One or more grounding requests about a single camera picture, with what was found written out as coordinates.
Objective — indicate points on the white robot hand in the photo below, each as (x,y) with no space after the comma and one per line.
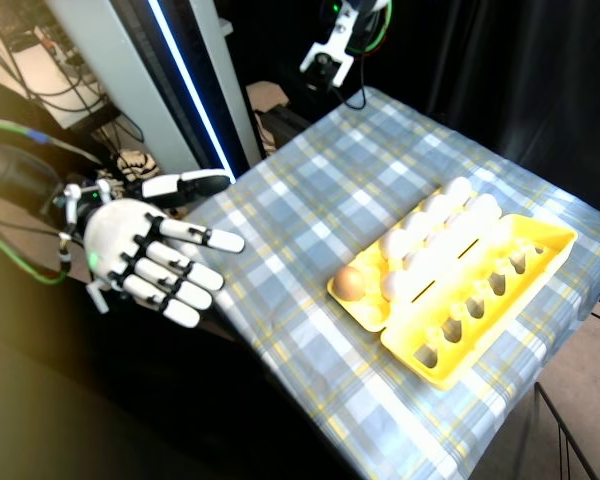
(115,227)

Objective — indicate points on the black curtain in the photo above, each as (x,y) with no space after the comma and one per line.
(530,75)

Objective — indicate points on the plaid grey yellow tablecloth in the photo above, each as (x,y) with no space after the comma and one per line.
(300,210)

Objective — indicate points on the brown yellow egg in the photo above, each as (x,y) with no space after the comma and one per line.
(349,285)

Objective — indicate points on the yellow egg carton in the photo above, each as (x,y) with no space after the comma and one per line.
(480,310)

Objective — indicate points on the grey column with blue light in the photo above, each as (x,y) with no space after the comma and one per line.
(130,75)

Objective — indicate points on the black white striped cloth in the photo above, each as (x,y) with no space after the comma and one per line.
(136,167)

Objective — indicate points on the black box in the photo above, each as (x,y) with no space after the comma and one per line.
(280,129)

